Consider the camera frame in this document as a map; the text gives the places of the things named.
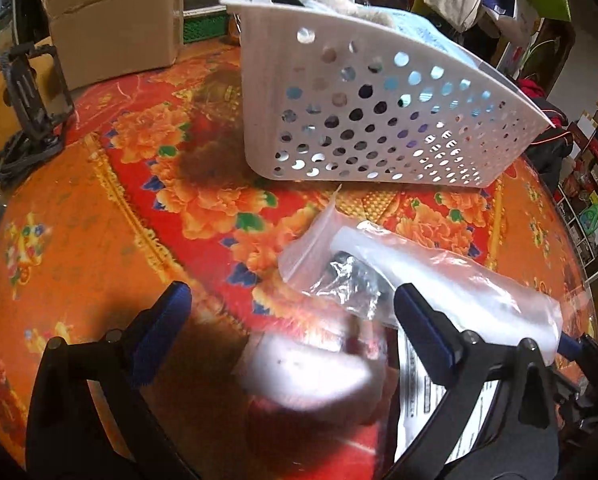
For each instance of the green plastic crate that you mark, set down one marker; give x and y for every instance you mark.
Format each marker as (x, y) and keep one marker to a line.
(204, 27)

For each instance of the white perforated plastic basket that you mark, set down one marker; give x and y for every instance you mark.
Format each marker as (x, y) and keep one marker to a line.
(329, 85)

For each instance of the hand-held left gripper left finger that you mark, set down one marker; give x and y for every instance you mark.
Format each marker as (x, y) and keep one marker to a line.
(161, 330)

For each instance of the white printed paper sheet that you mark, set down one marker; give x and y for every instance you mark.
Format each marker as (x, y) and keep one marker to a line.
(414, 400)

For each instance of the small white tissue packet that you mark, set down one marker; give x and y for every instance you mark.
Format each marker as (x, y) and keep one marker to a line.
(304, 370)

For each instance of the brown cardboard box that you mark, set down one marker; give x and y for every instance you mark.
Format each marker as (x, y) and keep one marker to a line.
(114, 35)

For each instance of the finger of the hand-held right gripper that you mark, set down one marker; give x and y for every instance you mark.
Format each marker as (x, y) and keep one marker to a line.
(570, 347)

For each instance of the white paper bag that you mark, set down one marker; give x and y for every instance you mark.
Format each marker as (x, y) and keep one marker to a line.
(509, 10)

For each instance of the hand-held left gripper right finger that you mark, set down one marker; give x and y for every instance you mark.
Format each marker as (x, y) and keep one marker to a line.
(424, 332)

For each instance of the clear plastic zip bag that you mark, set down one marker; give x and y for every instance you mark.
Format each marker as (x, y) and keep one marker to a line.
(479, 285)

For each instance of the red floral tablecloth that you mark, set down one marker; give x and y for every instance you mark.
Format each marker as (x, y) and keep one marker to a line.
(79, 260)

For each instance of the red black clothing pile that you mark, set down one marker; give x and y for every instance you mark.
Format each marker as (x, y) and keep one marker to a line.
(534, 90)

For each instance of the cubby shelf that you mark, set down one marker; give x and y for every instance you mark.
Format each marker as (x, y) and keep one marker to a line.
(589, 185)

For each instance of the black phone holder stand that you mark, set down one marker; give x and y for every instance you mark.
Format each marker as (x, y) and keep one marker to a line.
(29, 100)

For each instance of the grey fuzzy cloth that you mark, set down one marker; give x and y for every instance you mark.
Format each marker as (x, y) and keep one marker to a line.
(364, 12)

